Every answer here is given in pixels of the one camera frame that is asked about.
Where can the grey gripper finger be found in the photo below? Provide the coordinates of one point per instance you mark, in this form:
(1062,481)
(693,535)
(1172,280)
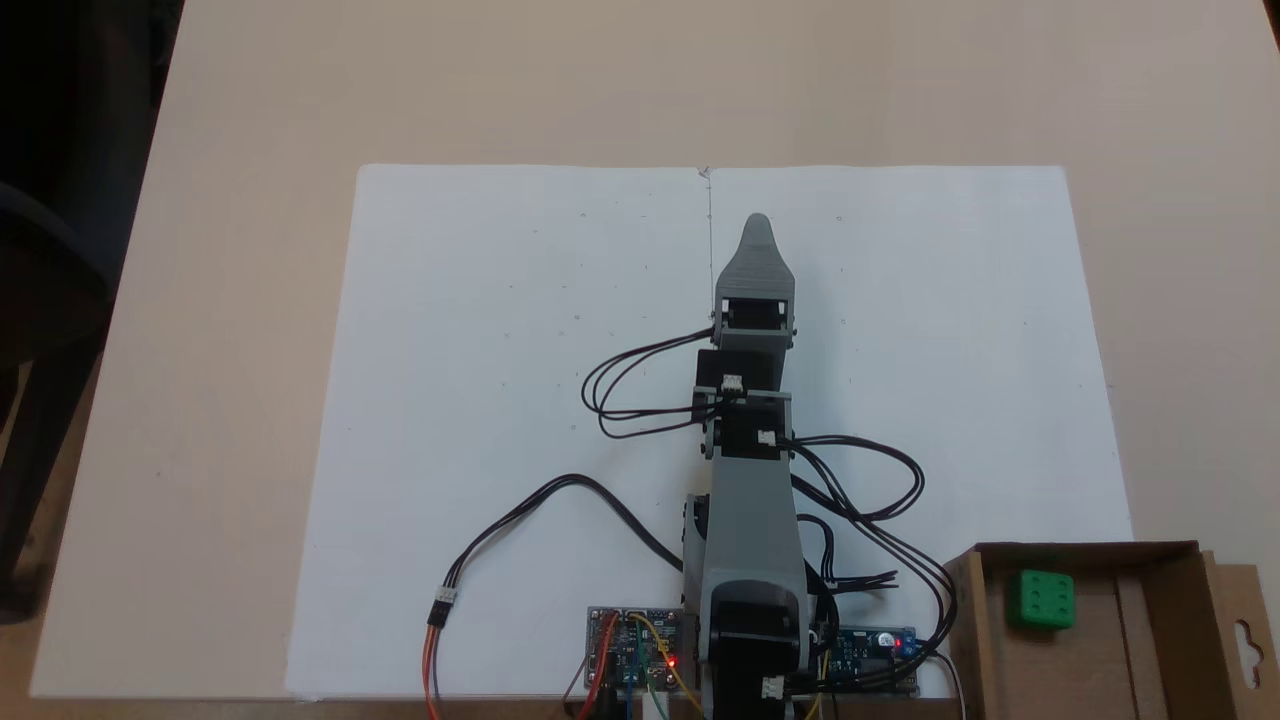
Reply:
(758,250)

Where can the black chair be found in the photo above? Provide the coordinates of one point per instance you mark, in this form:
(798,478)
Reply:
(50,250)

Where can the green die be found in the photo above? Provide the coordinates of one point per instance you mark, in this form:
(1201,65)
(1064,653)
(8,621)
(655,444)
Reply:
(1040,600)

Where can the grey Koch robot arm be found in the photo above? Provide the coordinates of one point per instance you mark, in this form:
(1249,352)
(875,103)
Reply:
(750,540)

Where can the brown cardboard box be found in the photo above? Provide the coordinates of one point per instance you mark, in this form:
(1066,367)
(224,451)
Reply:
(1130,650)

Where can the dark driver circuit board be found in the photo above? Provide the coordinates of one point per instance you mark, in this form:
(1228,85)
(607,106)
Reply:
(625,650)

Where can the blue circuit board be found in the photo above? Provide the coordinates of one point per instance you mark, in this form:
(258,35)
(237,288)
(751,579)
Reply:
(875,650)

